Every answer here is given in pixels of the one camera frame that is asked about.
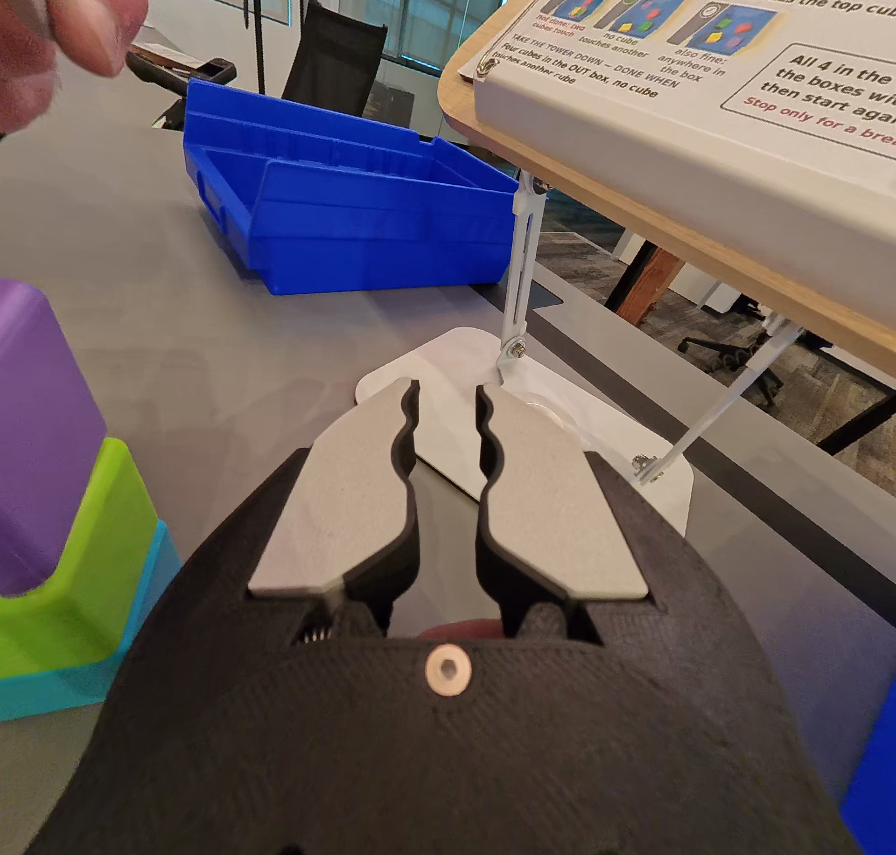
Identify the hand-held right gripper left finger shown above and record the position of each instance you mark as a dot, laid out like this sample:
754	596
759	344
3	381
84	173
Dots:
336	512

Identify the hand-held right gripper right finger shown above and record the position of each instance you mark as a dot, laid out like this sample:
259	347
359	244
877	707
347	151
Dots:
560	519

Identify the cyan cube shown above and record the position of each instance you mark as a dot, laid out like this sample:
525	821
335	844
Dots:
150	589

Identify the green cube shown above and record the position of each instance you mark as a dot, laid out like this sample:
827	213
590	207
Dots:
98	575

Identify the blue plastic bin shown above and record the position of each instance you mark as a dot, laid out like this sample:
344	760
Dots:
875	785
364	239

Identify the purple cube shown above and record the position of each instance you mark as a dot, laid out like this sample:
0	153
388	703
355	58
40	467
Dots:
42	435

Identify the grey desk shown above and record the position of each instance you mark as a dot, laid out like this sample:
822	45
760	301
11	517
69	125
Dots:
210	351

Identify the person's left hand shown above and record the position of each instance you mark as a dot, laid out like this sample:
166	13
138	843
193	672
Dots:
91	15

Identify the white stand with wooden board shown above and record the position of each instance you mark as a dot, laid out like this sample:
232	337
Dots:
448	379

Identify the black device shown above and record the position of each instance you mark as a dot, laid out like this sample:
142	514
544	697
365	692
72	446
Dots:
182	71

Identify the black swivel chair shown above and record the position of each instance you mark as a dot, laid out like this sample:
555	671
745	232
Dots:
735	355

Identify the black table leg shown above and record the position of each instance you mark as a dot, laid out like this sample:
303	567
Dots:
857	425

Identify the black mesh office chair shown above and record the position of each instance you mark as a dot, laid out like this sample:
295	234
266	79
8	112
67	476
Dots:
336	57

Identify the printed instruction sheet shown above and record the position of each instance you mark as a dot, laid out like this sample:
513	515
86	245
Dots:
770	50

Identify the wooden post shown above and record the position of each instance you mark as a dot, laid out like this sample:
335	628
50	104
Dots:
651	285

